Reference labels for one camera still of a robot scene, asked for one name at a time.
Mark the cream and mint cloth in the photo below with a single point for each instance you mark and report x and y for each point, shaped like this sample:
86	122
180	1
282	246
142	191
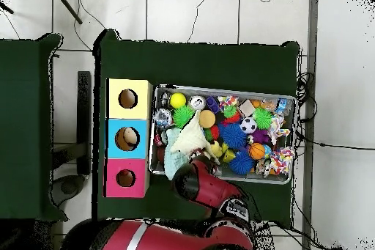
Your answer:
190	138

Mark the wooden box with three holes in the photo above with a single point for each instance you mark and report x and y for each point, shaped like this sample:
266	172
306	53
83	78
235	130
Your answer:
140	109

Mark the blue spiky toy with eyes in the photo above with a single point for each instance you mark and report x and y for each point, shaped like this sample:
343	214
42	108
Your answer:
233	135

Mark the black and white soccer ball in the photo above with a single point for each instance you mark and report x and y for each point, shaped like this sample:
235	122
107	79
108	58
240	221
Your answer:
248	125

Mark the blue spiky rubber ball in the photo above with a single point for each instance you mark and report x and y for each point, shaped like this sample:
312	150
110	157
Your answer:
241	162

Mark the dark green tablecloth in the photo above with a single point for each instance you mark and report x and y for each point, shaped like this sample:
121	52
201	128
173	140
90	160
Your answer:
190	62
23	129

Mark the orange toy basketball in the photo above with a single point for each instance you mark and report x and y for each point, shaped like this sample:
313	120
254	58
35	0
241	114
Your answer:
257	151

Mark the large green spiky ball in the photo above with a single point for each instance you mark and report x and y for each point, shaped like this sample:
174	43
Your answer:
183	116

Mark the yellow ball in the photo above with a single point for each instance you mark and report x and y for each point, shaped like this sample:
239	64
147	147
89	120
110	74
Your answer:
177	100

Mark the yellow plush duck toy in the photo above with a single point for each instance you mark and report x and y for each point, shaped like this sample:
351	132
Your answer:
216	148

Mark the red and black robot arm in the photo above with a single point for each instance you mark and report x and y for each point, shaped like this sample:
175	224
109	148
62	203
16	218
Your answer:
211	188

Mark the round orange sponge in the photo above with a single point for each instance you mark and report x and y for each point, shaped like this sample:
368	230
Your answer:
207	119

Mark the black monitor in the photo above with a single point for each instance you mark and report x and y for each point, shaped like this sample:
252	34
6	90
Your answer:
84	121

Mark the black tripod leg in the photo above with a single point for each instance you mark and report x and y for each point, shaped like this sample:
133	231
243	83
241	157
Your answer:
67	5

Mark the multicoloured spiky caterpillar toy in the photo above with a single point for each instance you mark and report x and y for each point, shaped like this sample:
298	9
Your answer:
230	113

